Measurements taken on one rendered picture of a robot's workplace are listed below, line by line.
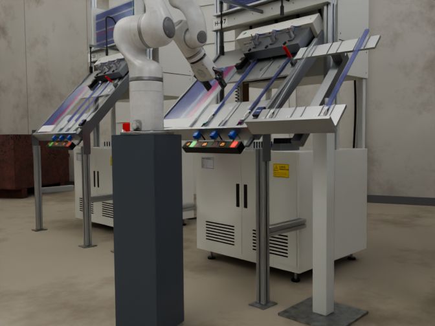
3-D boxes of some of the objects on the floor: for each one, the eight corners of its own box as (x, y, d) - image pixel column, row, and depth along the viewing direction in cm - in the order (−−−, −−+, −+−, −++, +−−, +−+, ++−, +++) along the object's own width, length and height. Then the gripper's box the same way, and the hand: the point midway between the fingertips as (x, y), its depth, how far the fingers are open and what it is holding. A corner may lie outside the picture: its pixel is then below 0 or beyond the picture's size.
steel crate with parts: (80, 189, 602) (79, 133, 597) (5, 201, 497) (2, 132, 492) (26, 187, 647) (25, 134, 642) (-53, 196, 542) (-56, 134, 537)
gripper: (215, 46, 179) (235, 80, 189) (187, 53, 192) (208, 84, 201) (206, 58, 176) (227, 92, 185) (177, 64, 188) (199, 95, 197)
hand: (215, 86), depth 192 cm, fingers open, 8 cm apart
